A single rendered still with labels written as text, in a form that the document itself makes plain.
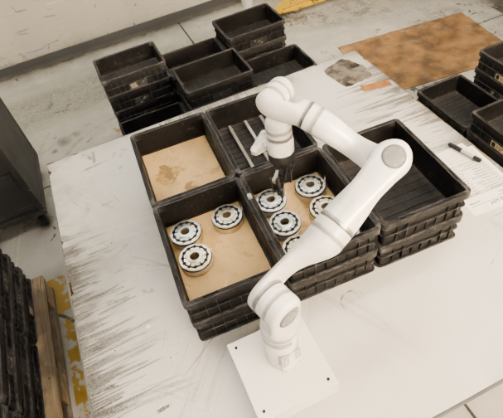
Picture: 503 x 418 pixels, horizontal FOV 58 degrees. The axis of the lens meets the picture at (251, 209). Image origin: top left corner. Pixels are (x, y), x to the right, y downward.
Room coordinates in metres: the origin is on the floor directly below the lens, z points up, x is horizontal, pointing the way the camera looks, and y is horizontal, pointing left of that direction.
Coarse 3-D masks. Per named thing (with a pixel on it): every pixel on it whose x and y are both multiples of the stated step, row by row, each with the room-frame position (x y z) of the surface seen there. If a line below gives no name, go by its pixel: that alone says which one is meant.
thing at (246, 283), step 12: (228, 180) 1.06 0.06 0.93; (192, 192) 1.04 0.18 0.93; (168, 204) 1.01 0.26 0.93; (252, 204) 0.94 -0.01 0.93; (156, 216) 0.97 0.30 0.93; (264, 228) 0.84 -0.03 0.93; (168, 252) 0.83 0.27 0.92; (276, 252) 0.74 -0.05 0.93; (252, 276) 0.68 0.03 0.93; (180, 288) 0.70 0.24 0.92; (228, 288) 0.66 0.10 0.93; (240, 288) 0.66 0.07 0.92; (192, 300) 0.64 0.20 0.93; (204, 300) 0.64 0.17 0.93
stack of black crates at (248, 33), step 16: (240, 16) 2.94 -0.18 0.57; (256, 16) 2.97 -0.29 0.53; (272, 16) 2.89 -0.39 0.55; (224, 32) 2.71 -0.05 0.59; (240, 32) 2.87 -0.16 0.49; (256, 32) 2.66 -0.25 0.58; (272, 32) 2.70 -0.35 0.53; (224, 48) 2.72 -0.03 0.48; (240, 48) 2.64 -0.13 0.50; (256, 48) 2.66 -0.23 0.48; (272, 48) 2.70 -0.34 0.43
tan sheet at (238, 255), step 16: (240, 208) 1.02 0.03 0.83; (208, 224) 0.98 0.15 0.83; (208, 240) 0.91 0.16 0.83; (224, 240) 0.90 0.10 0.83; (240, 240) 0.89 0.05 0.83; (256, 240) 0.88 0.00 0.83; (176, 256) 0.87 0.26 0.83; (224, 256) 0.84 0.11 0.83; (240, 256) 0.83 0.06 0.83; (256, 256) 0.81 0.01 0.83; (208, 272) 0.79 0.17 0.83; (224, 272) 0.78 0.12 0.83; (240, 272) 0.77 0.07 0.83; (256, 272) 0.76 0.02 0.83; (192, 288) 0.75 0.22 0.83; (208, 288) 0.74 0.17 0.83
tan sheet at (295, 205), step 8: (288, 184) 1.09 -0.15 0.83; (288, 192) 1.05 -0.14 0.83; (328, 192) 1.01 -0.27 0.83; (288, 200) 1.02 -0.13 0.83; (296, 200) 1.01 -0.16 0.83; (288, 208) 0.98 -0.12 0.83; (296, 208) 0.97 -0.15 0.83; (304, 208) 0.97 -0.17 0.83; (304, 216) 0.93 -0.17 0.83; (304, 224) 0.90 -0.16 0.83
